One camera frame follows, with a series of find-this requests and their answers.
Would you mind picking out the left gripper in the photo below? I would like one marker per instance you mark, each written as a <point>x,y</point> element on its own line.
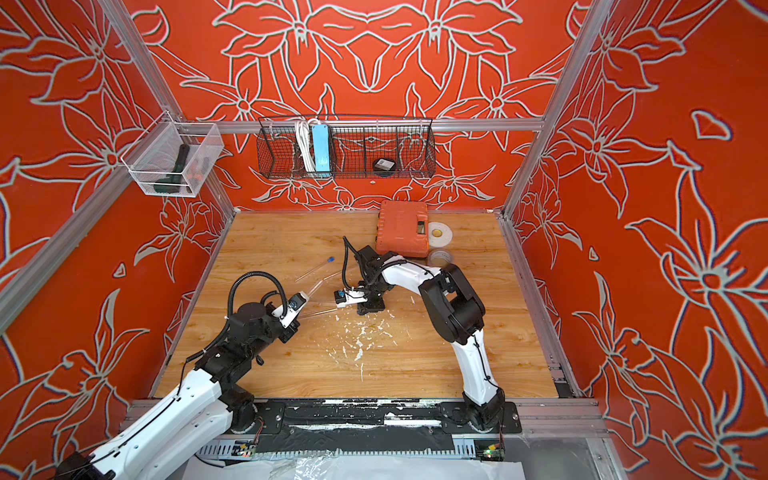
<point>289,333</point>

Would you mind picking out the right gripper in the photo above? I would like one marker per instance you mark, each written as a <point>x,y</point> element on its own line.
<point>367,308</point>

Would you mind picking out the glass test tube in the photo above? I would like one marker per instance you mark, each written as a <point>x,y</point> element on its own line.
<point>332,275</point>
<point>310,272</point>
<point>315,288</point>
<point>320,313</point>

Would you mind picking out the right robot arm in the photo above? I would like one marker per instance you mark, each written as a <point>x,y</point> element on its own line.
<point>453,306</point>

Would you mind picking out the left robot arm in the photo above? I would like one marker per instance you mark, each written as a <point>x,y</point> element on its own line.
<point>208,401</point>

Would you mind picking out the clear tape roll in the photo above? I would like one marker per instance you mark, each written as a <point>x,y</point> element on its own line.
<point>439,258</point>

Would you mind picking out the orange tool case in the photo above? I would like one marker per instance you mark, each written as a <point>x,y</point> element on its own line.
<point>402,228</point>

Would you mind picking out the white tape roll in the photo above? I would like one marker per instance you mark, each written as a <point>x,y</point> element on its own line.
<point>439,234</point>

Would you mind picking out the small black device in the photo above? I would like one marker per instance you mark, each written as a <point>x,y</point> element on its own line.
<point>384,166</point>

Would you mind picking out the light blue box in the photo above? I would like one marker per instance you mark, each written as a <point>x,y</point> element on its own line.
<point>321,146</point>

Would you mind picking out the dark green tool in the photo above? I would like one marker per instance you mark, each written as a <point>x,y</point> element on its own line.
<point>171,182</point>

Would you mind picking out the clear acrylic box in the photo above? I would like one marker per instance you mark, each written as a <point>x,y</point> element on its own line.
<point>152,154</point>

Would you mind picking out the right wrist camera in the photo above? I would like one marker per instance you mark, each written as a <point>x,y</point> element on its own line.
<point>349,296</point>

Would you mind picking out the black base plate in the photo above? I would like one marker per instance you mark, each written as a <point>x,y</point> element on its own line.
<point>292,428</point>

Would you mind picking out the black wire basket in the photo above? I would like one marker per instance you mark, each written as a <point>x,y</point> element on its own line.
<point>285,148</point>

